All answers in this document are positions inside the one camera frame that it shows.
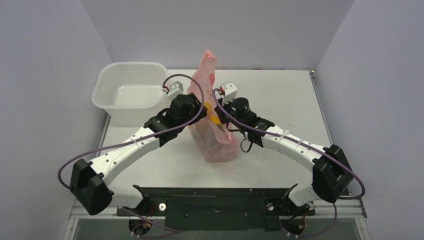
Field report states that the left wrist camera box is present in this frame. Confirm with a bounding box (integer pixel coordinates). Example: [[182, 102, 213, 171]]
[[167, 81, 184, 101]]

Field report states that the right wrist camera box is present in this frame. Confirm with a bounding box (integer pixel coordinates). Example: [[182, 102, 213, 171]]
[[219, 81, 238, 105]]

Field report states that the pink plastic bag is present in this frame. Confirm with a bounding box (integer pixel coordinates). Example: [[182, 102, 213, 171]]
[[187, 49, 238, 163]]

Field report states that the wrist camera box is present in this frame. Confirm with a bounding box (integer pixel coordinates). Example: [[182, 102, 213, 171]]
[[167, 81, 184, 101], [219, 81, 238, 105]]

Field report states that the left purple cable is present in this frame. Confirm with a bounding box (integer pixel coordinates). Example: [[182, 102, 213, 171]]
[[57, 73, 205, 190]]

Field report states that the purple cable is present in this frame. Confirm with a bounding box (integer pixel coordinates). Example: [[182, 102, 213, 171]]
[[57, 73, 205, 190], [212, 87, 366, 200]]

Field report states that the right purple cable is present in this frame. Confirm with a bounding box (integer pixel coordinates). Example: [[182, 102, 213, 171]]
[[212, 87, 366, 200]]

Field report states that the white plastic basin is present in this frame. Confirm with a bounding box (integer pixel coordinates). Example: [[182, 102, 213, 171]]
[[91, 61, 169, 119]]

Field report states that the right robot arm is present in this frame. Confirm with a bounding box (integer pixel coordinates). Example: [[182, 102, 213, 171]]
[[215, 97, 354, 214]]

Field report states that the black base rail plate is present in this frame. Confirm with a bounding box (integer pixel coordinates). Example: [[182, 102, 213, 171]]
[[116, 186, 315, 231]]

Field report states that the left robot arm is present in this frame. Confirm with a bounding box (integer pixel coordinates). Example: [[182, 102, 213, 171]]
[[69, 93, 207, 215]]

